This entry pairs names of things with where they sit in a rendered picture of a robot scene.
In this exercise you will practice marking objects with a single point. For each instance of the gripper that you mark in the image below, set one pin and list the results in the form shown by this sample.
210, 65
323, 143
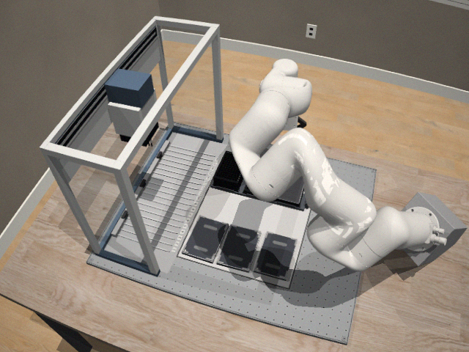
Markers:
293, 123

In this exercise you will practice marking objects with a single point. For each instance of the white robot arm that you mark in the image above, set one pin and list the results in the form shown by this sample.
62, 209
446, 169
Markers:
343, 213

